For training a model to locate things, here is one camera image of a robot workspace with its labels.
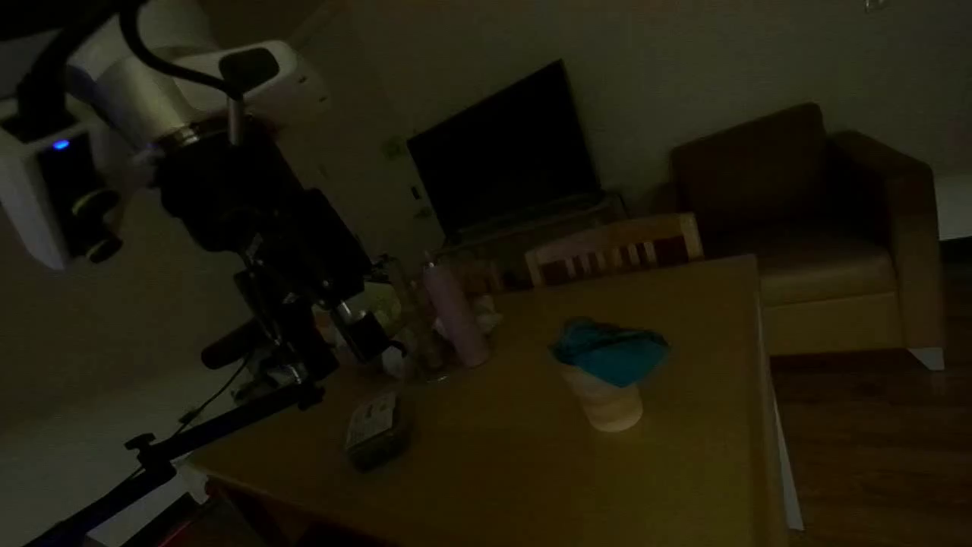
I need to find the black flat television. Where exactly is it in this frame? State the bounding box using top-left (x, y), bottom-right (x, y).
top-left (404, 57), bottom-right (605, 243)

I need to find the brown armchair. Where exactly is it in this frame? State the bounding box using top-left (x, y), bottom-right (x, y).
top-left (666, 101), bottom-right (949, 375)

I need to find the low television stand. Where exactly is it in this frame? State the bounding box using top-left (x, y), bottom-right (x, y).
top-left (444, 193), bottom-right (635, 288)

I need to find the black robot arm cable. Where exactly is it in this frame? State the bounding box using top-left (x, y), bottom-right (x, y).
top-left (119, 0), bottom-right (251, 102)

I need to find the beige cup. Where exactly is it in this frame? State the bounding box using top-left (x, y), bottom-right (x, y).
top-left (554, 361), bottom-right (648, 434)

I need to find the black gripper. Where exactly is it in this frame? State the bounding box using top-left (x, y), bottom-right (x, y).
top-left (156, 125), bottom-right (375, 381)

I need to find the black camera tripod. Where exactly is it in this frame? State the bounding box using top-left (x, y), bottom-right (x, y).
top-left (24, 375), bottom-right (328, 547)

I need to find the black stereo camera bar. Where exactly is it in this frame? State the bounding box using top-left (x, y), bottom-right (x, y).
top-left (198, 319), bottom-right (269, 371)

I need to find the wooden slatted chair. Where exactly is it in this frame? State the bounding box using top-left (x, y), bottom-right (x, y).
top-left (522, 209), bottom-right (707, 293)

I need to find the blue cloth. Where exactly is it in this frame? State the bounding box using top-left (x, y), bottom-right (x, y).
top-left (550, 317), bottom-right (674, 389)

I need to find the clear drinking glass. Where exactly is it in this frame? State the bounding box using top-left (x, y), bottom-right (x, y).
top-left (387, 257), bottom-right (452, 386)

